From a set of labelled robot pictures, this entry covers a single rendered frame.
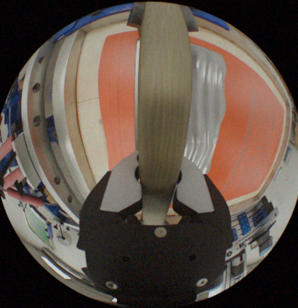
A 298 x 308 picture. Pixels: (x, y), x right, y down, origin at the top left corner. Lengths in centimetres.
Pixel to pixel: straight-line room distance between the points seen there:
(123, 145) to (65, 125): 11
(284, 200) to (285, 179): 60
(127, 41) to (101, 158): 22
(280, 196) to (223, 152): 371
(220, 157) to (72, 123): 29
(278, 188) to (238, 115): 371
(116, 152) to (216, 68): 23
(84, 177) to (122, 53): 24
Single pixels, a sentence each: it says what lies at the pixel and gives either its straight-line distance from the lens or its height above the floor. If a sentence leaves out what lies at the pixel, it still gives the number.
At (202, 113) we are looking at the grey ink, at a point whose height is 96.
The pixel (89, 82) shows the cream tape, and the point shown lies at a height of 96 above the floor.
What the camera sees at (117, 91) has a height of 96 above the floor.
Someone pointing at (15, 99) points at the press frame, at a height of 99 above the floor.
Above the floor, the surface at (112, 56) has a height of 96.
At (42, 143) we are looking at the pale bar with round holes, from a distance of 23.
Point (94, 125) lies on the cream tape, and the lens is 19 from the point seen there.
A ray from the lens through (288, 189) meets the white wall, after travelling 378.
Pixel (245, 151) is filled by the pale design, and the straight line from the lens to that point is 28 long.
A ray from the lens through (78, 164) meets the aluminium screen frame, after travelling 21.
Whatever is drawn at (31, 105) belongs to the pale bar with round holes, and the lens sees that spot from 23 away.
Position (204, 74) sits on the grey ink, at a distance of 18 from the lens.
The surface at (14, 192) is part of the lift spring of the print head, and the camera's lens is 69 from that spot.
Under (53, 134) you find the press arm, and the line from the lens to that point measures 36.
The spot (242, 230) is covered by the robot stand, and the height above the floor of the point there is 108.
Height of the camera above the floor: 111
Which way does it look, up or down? 59 degrees down
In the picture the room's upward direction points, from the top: 175 degrees counter-clockwise
